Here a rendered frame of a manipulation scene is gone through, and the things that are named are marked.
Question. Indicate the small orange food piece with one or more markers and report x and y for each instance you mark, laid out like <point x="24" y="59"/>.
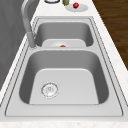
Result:
<point x="62" y="46"/>

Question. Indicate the grey double basin sink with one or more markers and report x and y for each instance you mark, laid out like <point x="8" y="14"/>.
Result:
<point x="66" y="83"/>

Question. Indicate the white plate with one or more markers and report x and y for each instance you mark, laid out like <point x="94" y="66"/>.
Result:
<point x="56" y="43"/>
<point x="81" y="8"/>

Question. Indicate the grey curved tap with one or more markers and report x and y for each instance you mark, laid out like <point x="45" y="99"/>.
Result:
<point x="29" y="23"/>

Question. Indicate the red apple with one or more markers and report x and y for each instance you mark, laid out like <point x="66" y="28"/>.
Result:
<point x="76" y="5"/>

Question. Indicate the olive green jar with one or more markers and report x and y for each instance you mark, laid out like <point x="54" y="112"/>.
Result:
<point x="66" y="1"/>

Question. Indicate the black rimmed round plate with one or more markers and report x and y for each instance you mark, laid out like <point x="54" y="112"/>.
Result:
<point x="52" y="1"/>

